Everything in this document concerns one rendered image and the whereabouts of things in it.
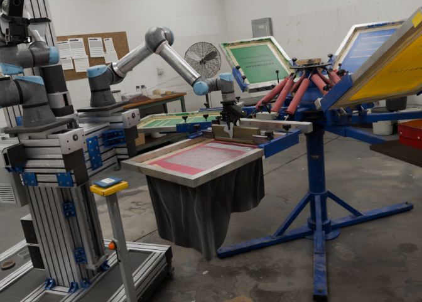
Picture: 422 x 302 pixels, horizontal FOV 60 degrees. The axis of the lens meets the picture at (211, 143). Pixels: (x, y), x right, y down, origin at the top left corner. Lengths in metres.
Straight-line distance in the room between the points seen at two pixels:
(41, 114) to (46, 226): 0.77
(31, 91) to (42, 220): 0.85
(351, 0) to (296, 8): 0.95
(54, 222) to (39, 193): 0.19
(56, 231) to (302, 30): 5.31
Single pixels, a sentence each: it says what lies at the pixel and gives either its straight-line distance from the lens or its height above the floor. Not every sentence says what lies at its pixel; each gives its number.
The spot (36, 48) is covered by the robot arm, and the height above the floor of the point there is 1.59.
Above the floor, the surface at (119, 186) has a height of 0.95.
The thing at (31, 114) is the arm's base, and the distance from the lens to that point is 1.89.
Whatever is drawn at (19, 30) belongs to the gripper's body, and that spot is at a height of 1.64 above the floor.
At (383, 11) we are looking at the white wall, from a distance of 6.06.
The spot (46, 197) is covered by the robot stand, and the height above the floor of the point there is 0.81.
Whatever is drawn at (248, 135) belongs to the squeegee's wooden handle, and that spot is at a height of 1.02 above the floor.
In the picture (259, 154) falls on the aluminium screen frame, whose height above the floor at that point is 0.97.
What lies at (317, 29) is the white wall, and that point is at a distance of 6.51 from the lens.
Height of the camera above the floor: 1.50
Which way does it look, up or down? 14 degrees down
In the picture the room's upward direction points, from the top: 7 degrees counter-clockwise
